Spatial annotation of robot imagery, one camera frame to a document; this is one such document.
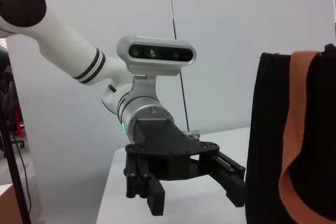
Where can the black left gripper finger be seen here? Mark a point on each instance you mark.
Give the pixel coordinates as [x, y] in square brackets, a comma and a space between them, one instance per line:
[156, 197]
[231, 182]

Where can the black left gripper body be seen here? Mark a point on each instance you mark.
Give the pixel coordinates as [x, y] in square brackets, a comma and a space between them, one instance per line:
[162, 145]

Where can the black fabric food bag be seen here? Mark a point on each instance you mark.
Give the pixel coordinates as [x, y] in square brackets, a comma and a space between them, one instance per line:
[267, 129]

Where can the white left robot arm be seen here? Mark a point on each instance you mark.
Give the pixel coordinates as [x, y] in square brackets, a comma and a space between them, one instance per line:
[73, 51]

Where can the black office chair red accent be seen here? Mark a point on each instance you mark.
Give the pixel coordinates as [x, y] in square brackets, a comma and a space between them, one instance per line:
[19, 121]

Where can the black tripod stand pole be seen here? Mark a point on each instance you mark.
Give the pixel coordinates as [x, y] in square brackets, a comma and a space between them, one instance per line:
[13, 169]

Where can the black mesh office chair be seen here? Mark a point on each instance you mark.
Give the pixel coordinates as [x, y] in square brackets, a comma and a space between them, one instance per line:
[5, 90]

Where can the silver left camera mount bracket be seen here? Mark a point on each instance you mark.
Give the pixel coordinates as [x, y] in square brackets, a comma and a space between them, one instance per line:
[144, 87]

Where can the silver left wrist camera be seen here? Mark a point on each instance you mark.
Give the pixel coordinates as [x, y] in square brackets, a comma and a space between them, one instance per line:
[157, 53]

